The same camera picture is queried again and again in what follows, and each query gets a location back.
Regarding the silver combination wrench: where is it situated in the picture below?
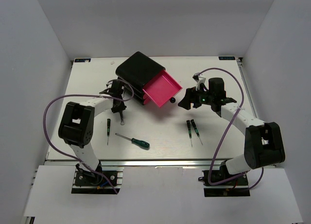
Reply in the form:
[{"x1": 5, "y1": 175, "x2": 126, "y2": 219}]
[{"x1": 119, "y1": 111, "x2": 125, "y2": 125}]

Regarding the blue label sticker right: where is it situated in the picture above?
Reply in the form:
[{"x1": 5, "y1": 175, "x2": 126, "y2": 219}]
[{"x1": 218, "y1": 56, "x2": 236, "y2": 61}]

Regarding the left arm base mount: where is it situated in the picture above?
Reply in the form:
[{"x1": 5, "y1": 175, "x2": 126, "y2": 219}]
[{"x1": 71, "y1": 163, "x2": 122, "y2": 195}]

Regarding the blue label sticker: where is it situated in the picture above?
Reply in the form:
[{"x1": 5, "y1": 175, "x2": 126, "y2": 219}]
[
  {"x1": 74, "y1": 58, "x2": 91, "y2": 63},
  {"x1": 218, "y1": 56, "x2": 236, "y2": 61}
]

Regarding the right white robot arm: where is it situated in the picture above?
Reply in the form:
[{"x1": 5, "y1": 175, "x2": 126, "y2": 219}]
[{"x1": 178, "y1": 76, "x2": 285, "y2": 185}]

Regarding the pink top drawer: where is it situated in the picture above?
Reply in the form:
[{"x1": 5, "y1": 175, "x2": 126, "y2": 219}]
[{"x1": 142, "y1": 70, "x2": 182, "y2": 107}]

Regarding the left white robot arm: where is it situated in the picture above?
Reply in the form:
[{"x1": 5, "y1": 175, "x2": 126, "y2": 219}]
[{"x1": 58, "y1": 77, "x2": 126, "y2": 185}]

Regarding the large green handled screwdriver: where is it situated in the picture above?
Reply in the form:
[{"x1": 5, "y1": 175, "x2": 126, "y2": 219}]
[{"x1": 115, "y1": 133, "x2": 150, "y2": 150}]

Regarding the blue label sticker left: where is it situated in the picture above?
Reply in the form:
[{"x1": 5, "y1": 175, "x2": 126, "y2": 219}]
[{"x1": 74, "y1": 58, "x2": 91, "y2": 63}]

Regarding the black drawer cabinet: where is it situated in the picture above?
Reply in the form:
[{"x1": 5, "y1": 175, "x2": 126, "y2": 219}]
[{"x1": 115, "y1": 52, "x2": 165, "y2": 105}]

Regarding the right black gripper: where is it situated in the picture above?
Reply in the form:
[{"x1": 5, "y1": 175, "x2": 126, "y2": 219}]
[{"x1": 178, "y1": 84, "x2": 214, "y2": 110}]

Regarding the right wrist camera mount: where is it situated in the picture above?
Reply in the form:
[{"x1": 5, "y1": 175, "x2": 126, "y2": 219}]
[{"x1": 192, "y1": 73, "x2": 206, "y2": 90}]

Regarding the white foreground board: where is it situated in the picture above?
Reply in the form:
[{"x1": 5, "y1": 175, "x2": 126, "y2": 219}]
[{"x1": 24, "y1": 166, "x2": 302, "y2": 224}]

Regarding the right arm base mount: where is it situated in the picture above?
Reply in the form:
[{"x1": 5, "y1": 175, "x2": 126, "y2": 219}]
[{"x1": 198, "y1": 165, "x2": 250, "y2": 197}]

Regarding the small green precision screwdriver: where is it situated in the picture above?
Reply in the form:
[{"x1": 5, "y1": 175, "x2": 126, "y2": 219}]
[{"x1": 106, "y1": 118, "x2": 111, "y2": 145}]

